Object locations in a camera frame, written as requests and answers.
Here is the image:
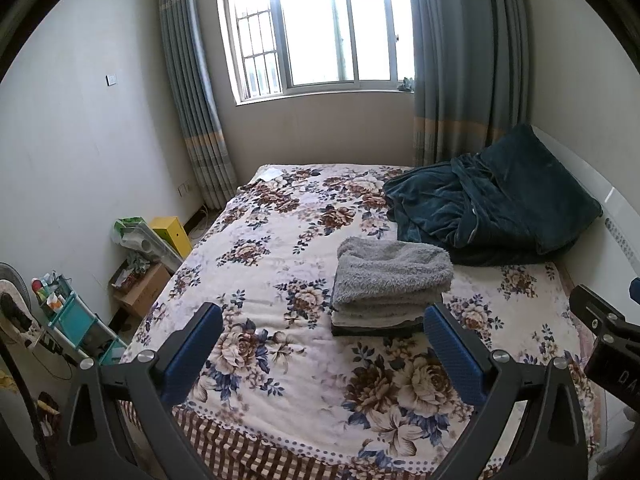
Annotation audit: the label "cardboard box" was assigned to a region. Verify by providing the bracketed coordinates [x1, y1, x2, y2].
[110, 262, 173, 318]

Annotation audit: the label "yellow box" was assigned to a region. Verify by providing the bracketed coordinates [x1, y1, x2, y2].
[151, 216, 193, 258]

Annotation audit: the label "floral bedspread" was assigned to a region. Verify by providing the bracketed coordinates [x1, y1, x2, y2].
[117, 162, 601, 480]

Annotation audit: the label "barred sliding window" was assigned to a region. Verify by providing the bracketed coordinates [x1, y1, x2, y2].
[212, 0, 416, 106]

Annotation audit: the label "white bed headboard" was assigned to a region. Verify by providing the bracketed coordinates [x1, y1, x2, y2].
[530, 125, 640, 301]

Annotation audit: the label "teal velvet pillow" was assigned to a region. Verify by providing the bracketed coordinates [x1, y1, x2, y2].
[480, 124, 603, 256]

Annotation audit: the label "white standing fan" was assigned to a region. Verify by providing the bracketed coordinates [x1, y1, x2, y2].
[0, 262, 43, 348]

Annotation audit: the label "teal shelf cart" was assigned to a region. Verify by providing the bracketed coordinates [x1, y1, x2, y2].
[30, 274, 128, 367]

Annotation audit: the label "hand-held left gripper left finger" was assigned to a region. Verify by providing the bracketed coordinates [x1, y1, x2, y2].
[60, 302, 223, 480]

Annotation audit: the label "grey fluffy pants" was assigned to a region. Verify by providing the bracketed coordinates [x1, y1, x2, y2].
[332, 236, 455, 321]

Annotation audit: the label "grey-green striped curtain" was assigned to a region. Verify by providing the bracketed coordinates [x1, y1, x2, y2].
[157, 0, 238, 211]
[405, 0, 533, 168]

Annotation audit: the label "green white plastic bag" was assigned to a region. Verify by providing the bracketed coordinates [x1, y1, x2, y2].
[112, 216, 146, 247]

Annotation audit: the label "folded white garment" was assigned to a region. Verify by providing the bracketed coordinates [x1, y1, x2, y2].
[332, 307, 426, 329]

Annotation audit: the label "teal velvet blanket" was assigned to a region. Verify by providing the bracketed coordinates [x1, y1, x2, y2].
[384, 154, 566, 266]

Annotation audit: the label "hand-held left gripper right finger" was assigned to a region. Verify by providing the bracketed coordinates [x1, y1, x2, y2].
[424, 302, 587, 480]

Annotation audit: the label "white cable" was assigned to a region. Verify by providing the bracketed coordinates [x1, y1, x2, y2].
[190, 204, 213, 239]

